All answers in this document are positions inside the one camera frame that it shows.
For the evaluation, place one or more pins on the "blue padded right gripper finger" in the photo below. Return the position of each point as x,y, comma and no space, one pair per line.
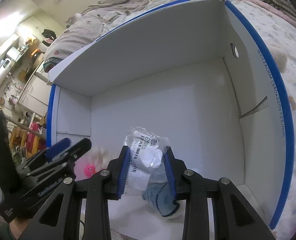
37,164
54,150

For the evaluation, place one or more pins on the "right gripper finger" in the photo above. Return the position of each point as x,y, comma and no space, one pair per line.
174,169
118,169

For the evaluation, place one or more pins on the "cream lace scrunchie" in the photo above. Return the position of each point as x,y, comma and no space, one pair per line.
100,157

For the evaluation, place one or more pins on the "pink squishy toy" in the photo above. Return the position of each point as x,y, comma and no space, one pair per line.
89,170

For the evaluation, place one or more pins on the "person's left hand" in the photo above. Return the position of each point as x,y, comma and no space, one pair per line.
17,226

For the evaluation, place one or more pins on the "white kitchen cabinet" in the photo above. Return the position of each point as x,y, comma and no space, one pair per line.
35,95

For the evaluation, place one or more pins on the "teal orange folded blanket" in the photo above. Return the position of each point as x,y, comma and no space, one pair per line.
50,63

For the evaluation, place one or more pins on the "white water heater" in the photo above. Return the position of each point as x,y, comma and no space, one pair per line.
5,68

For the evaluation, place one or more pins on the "blue white cardboard box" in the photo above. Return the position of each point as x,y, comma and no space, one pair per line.
196,72

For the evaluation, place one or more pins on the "hanging dark clothes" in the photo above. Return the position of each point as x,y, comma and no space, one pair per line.
49,37

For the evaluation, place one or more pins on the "checked grey duvet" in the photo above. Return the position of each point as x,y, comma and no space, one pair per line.
84,28

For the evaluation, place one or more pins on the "beige plush toy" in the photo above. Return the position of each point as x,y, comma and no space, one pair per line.
279,55

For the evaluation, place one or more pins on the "pink blanket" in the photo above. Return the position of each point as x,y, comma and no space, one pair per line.
271,23

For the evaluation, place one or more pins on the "striped knit blanket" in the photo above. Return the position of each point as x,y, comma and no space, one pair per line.
284,6

